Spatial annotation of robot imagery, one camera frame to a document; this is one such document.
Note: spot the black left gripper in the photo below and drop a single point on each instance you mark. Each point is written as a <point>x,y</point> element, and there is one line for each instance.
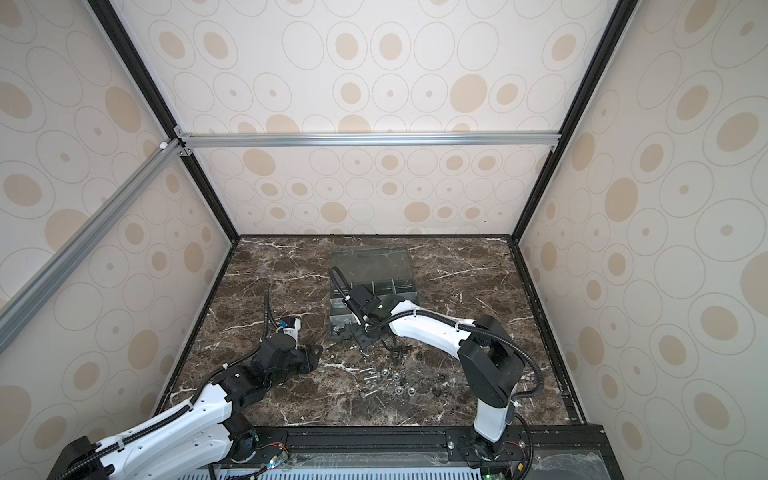
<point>310,356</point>

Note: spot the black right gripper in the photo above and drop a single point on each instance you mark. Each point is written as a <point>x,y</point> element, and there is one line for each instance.
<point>357,324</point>

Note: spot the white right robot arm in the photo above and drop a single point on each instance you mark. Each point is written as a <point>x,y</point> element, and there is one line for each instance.
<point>498,372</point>

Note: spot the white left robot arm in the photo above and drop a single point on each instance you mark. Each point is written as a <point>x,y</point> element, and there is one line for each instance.
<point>208,428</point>

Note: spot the clear grey compartment organizer box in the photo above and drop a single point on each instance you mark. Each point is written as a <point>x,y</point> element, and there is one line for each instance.
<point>384,271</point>

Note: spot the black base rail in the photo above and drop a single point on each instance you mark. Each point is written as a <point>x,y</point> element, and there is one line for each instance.
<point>522,445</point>

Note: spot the horizontal aluminium frame bar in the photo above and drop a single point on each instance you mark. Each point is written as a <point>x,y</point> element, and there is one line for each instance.
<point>278,142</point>

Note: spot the diagonal aluminium frame bar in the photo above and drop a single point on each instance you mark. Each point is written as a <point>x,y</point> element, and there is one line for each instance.
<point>38,290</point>

